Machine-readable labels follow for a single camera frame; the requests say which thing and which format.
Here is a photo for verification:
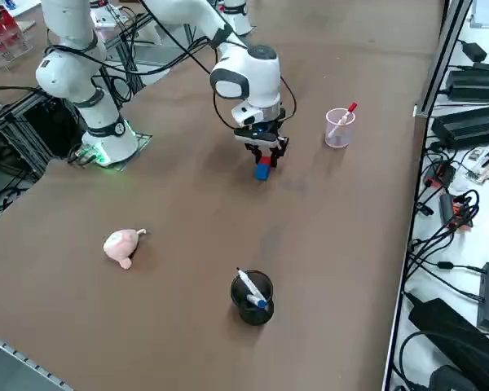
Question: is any small black power adapter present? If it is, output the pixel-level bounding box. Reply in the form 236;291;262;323
460;40;489;61

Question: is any bare circuit board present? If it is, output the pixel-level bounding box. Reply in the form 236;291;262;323
466;143;489;185

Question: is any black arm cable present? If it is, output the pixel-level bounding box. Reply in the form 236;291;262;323
138;0;297;131

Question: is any aluminium rail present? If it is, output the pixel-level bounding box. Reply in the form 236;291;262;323
0;329;73;391

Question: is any long black power brick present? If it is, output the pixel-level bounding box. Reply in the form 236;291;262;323
446;68;489;103
430;103;489;151

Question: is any blue capped white marker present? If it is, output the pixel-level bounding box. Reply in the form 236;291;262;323
235;266;268;310

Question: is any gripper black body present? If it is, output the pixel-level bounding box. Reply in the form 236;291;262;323
232;117;291;152

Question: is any large black power supply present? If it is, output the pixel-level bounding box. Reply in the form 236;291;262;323
407;298;489;391

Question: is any aluminium frame profile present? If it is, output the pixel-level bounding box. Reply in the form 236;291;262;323
413;0;474;119

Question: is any red capped white marker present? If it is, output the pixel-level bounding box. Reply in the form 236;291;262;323
328;102;359;139

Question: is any orange and black device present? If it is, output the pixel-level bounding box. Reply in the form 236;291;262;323
425;160;457;189
438;193;474;234

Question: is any clear acrylic shelf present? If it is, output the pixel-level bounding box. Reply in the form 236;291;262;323
0;7;37;73

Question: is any pink plush toy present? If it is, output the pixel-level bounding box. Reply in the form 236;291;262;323
103;227;150;270

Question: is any black mesh pen cup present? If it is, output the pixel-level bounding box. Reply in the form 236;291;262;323
229;270;275;327

